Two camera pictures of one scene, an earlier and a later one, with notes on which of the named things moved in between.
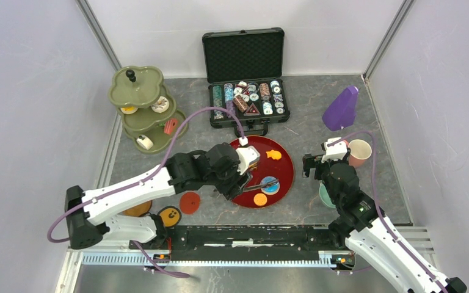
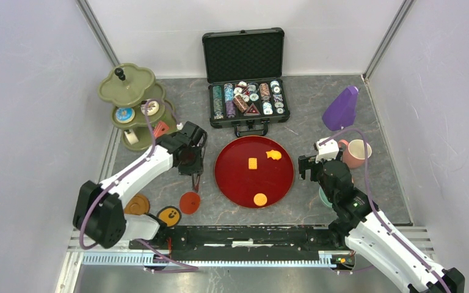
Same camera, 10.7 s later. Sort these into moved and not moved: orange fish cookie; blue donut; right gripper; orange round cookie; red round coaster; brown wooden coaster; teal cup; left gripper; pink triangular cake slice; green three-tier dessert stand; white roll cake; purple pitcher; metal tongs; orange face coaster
Moved: blue donut; green three-tier dessert stand; metal tongs; left gripper; pink triangular cake slice; white roll cake
Not moved: teal cup; orange round cookie; right gripper; purple pitcher; orange fish cookie; brown wooden coaster; orange face coaster; red round coaster
